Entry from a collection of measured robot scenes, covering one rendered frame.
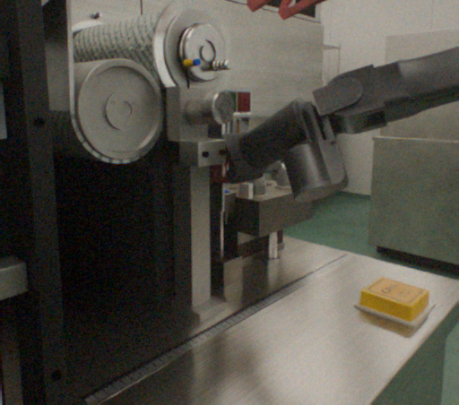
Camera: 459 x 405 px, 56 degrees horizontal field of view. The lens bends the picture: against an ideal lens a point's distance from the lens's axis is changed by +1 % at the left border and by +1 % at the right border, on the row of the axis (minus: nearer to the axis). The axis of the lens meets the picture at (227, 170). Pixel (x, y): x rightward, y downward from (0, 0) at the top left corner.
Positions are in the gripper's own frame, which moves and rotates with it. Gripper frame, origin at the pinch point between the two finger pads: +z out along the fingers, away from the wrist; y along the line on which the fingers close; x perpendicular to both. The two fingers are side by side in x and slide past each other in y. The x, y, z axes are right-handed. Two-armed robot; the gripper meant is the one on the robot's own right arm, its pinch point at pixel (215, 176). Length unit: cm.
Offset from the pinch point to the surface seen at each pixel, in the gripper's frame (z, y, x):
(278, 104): 21, 59, 25
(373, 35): 110, 444, 164
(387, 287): -13.6, 10.0, -24.7
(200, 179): -6.5, -9.6, -1.9
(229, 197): 0.7, 2.0, -3.7
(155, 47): -11.5, -13.1, 14.8
